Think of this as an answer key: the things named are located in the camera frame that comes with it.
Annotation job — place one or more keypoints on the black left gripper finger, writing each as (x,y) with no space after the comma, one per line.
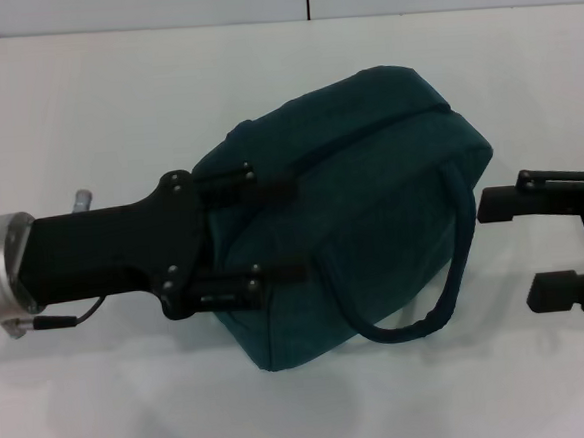
(246,285)
(249,187)

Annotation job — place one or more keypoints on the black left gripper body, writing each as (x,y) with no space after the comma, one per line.
(114,251)

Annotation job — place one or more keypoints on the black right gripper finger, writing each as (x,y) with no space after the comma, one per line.
(531,197)
(568,295)

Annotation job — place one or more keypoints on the dark teal insulated lunch bag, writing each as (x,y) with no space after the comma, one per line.
(362,214)

